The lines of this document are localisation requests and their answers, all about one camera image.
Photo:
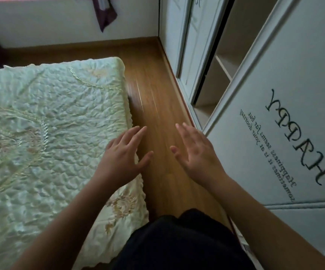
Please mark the person's left hand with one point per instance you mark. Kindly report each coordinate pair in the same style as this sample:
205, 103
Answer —
120, 163

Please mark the person's right hand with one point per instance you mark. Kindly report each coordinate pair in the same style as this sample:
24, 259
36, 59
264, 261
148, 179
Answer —
202, 160

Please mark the person's right forearm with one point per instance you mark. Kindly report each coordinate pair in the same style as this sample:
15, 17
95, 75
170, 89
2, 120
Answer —
261, 224

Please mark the person's left forearm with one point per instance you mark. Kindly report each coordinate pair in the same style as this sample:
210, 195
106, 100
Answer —
72, 224

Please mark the bed with pale green quilt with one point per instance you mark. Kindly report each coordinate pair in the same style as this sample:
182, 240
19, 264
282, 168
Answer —
52, 123

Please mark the person's black trousers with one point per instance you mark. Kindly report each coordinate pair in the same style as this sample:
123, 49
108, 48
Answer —
179, 244

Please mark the white wardrobe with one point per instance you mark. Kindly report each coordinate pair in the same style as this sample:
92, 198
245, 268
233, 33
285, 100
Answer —
278, 67

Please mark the dark purple curtain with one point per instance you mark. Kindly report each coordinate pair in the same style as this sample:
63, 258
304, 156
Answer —
104, 12

